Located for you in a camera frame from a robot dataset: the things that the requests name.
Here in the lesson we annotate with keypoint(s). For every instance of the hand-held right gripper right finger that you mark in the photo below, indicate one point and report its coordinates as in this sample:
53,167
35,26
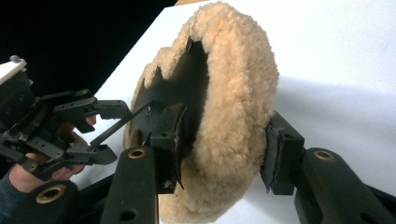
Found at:
285,155

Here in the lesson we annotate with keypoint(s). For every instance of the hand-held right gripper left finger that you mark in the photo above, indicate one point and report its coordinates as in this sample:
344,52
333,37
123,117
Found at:
165,146

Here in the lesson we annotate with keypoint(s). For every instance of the beige fluffy steering wheel cover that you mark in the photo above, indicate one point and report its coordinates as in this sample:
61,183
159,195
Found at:
236,93

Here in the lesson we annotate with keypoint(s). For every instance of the white table mat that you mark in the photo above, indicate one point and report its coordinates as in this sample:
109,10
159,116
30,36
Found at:
327,46

